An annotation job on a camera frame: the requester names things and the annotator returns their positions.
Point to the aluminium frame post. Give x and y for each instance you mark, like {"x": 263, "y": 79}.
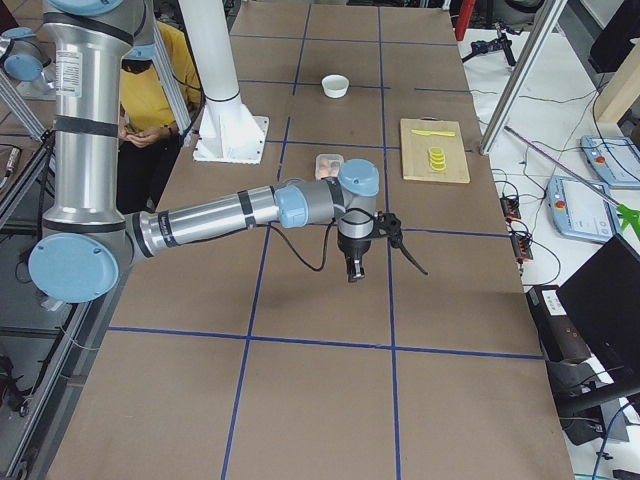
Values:
{"x": 543, "y": 26}

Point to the person in yellow shirt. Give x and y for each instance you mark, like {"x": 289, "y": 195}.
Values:
{"x": 149, "y": 138}

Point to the red cylinder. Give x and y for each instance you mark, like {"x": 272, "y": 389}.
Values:
{"x": 463, "y": 19}

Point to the black monitor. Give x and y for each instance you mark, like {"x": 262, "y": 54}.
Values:
{"x": 602, "y": 300}

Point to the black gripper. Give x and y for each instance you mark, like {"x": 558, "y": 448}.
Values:
{"x": 352, "y": 246}

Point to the black computer case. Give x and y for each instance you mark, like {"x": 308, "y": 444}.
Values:
{"x": 559, "y": 337}

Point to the wooden cutting board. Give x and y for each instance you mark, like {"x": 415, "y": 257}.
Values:
{"x": 414, "y": 152}

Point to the blue teach pendant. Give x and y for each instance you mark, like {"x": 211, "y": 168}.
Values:
{"x": 615, "y": 160}
{"x": 579, "y": 213}

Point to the black tripod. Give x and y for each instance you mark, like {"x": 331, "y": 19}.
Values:
{"x": 500, "y": 43}

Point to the far blue teach pendant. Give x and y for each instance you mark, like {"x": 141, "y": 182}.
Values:
{"x": 615, "y": 160}

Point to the metal reacher grabber tool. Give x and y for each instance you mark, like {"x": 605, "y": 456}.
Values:
{"x": 629, "y": 216}

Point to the yellow plastic knife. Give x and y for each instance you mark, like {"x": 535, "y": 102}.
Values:
{"x": 449, "y": 134}

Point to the clear plastic egg box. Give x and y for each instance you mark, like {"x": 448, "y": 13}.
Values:
{"x": 338, "y": 161}

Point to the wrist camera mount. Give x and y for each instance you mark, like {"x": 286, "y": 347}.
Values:
{"x": 387, "y": 225}

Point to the near blue teach pendant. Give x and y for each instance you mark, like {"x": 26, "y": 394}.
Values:
{"x": 579, "y": 213}

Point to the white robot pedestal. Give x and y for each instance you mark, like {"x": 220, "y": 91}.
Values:
{"x": 228, "y": 131}

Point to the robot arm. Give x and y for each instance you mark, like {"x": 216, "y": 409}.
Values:
{"x": 120, "y": 77}
{"x": 24, "y": 60}

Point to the white bowl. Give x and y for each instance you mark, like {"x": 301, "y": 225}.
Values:
{"x": 335, "y": 86}

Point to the lemon slices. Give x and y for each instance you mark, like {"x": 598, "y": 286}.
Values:
{"x": 437, "y": 159}

